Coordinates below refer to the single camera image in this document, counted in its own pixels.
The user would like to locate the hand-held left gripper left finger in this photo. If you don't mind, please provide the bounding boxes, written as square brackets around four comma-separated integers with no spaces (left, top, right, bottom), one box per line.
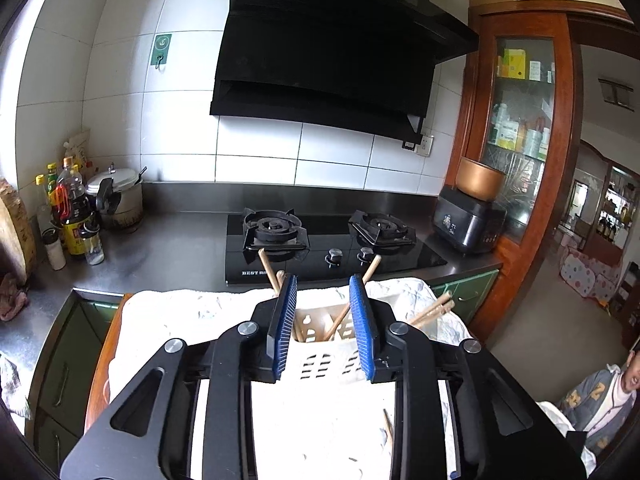
[59,275,298,480]

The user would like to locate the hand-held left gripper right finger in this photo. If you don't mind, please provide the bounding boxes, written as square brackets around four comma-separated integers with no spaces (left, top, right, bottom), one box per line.
[349,274,586,480]

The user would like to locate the white slotted chopstick holder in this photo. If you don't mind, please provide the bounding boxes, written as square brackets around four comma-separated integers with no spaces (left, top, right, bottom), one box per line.
[291,302,372,386]

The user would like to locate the black glass gas stove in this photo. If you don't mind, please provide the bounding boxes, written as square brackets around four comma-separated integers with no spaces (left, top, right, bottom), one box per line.
[224,207,448,286]

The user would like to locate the white quilted cloth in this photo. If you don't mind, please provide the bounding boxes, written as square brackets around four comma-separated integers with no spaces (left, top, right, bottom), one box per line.
[107,276,473,480]

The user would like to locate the black stove burner grate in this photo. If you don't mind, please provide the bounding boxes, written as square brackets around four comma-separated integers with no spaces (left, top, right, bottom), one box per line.
[242,208,310,252]
[348,210,417,247]

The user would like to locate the green lower cabinet door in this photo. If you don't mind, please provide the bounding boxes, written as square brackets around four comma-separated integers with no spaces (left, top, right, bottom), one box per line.
[430,269,501,323]
[25,287,126,461]

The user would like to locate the black rice cooker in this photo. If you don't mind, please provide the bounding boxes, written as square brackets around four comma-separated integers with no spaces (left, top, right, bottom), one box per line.
[432,185,507,255]

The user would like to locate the copper inner pot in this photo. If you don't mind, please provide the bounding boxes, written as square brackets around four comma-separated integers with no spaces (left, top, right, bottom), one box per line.
[456,156,507,202]

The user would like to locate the glass spice shaker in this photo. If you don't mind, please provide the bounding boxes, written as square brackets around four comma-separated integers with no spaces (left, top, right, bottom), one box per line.
[80,225,106,266]

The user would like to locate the silver pressure cooker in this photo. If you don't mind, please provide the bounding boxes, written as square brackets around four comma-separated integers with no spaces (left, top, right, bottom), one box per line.
[86,162,147,233]

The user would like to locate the polka dot mat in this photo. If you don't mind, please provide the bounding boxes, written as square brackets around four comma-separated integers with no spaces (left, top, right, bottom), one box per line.
[559,250,626,307]

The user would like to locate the white spice shaker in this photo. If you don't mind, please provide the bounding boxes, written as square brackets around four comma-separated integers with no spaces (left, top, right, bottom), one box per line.
[41,227,67,271]

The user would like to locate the wooden glass door cabinet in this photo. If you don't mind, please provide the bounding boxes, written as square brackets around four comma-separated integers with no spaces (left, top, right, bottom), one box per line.
[445,2,586,342]

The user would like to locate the yellow cap oil bottle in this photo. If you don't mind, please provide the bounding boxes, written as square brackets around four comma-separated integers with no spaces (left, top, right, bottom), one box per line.
[35,174,54,231]

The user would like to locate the white grey cloth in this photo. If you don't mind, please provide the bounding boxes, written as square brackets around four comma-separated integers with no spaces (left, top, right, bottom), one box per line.
[0,352,33,419]

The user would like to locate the pink rag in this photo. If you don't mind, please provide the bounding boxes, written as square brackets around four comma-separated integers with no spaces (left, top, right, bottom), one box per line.
[0,272,30,322]

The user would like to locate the seasoning pouch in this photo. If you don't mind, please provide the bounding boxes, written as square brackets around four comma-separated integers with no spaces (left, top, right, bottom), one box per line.
[62,130,92,167]

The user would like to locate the wooden display cabinet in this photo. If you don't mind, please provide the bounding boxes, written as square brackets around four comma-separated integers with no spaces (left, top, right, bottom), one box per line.
[596,165,640,266]

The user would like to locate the round wooden chopping block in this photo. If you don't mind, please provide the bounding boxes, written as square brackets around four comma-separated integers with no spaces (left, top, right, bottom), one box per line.
[0,177,38,282]

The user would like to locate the black range hood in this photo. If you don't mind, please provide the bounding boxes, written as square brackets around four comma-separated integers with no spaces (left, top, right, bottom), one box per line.
[209,0,481,142]

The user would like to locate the yellow green box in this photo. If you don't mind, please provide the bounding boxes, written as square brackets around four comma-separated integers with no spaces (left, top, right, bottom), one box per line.
[502,48,529,80]

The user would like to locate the green wall hook sticker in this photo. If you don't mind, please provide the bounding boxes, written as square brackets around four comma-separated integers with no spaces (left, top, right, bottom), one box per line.
[150,33,172,68]

